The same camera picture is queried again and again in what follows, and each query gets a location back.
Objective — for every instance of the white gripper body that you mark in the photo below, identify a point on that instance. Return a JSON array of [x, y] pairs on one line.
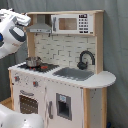
[[22, 19]]

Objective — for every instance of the white toy microwave door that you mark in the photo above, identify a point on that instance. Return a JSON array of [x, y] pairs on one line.
[[65, 24]]

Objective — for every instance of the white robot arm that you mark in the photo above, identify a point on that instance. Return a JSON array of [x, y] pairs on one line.
[[13, 37]]

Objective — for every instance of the wooden toy kitchen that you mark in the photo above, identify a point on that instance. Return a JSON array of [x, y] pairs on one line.
[[88, 97]]

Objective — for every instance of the grey range hood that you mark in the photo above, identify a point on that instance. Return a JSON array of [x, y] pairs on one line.
[[40, 23]]

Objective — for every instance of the silver toy pot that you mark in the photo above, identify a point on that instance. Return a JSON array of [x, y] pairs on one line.
[[33, 61]]

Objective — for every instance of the black toy stovetop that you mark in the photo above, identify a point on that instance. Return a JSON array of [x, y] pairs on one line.
[[43, 67]]

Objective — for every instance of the red left stove knob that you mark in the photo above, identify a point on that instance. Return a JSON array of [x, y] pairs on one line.
[[17, 78]]

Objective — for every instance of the red stove knob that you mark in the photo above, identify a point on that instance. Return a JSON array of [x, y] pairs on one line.
[[35, 84], [17, 78]]

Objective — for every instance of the red right stove knob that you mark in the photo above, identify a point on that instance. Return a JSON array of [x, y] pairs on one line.
[[35, 84]]

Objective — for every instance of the grey toy sink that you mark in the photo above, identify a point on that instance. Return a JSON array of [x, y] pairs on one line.
[[74, 74]]

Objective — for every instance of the black toy faucet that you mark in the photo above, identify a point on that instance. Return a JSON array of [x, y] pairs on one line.
[[83, 62]]

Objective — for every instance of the toy oven door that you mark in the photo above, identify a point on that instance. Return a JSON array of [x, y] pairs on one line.
[[28, 102]]

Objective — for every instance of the grey cupboard door handle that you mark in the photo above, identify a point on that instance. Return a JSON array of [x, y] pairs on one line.
[[50, 110]]

